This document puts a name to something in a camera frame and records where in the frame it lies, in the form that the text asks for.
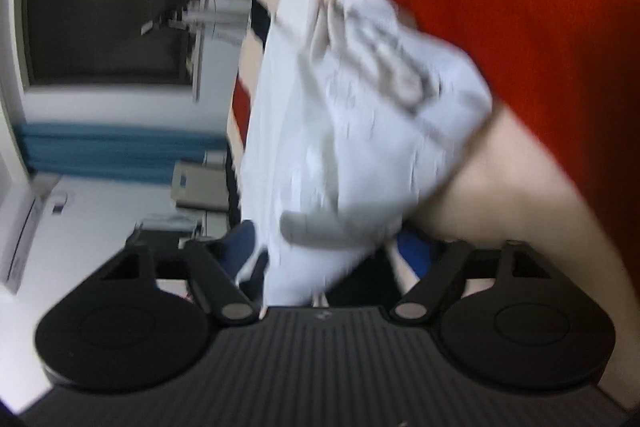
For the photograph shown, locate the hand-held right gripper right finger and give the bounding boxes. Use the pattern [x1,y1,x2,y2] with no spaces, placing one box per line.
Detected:
[390,232,553,323]

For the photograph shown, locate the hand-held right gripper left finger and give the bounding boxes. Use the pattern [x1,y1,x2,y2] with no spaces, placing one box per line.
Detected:
[97,221,271,327]

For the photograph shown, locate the white shirt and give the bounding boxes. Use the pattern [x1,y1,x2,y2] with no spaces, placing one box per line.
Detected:
[235,0,496,308]

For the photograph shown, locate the black and white chair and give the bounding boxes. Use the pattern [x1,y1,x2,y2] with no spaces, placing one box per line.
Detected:
[170,159,231,212]

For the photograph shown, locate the blue curtain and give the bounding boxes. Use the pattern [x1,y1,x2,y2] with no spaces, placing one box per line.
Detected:
[15,122,236,184]

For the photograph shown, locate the garment steamer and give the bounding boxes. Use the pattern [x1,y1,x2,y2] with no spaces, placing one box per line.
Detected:
[140,0,251,102]

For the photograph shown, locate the white air conditioner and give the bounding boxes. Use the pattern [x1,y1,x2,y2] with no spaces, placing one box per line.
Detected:
[0,192,56,295]

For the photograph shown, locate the dark framed window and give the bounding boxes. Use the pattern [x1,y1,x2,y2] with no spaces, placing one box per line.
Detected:
[15,0,201,88]

